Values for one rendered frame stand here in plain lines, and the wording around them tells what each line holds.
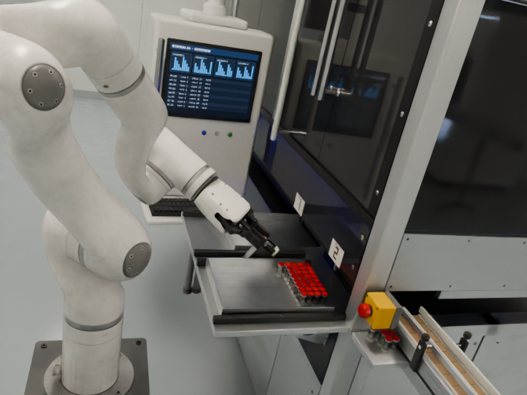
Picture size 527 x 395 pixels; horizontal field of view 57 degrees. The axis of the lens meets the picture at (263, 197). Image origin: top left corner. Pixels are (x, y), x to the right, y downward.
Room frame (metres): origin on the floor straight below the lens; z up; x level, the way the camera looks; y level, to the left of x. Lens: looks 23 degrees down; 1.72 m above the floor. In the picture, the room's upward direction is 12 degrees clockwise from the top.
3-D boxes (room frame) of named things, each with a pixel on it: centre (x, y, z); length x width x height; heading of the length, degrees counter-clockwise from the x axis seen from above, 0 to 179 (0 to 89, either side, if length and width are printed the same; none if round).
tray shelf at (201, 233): (1.43, -0.05, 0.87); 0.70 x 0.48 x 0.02; 21
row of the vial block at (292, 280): (1.29, -0.15, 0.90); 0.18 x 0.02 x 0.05; 20
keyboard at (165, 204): (1.86, 0.28, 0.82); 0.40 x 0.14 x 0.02; 116
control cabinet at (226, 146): (2.07, 0.35, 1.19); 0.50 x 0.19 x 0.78; 116
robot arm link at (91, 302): (0.82, 0.33, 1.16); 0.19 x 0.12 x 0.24; 63
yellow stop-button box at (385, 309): (1.10, -0.37, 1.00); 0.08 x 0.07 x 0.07; 111
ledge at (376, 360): (1.11, -0.42, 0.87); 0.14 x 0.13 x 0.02; 111
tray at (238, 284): (1.25, -0.07, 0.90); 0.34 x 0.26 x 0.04; 110
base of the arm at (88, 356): (0.80, 0.30, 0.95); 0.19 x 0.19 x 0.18
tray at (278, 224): (1.61, -0.05, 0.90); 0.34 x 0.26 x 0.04; 111
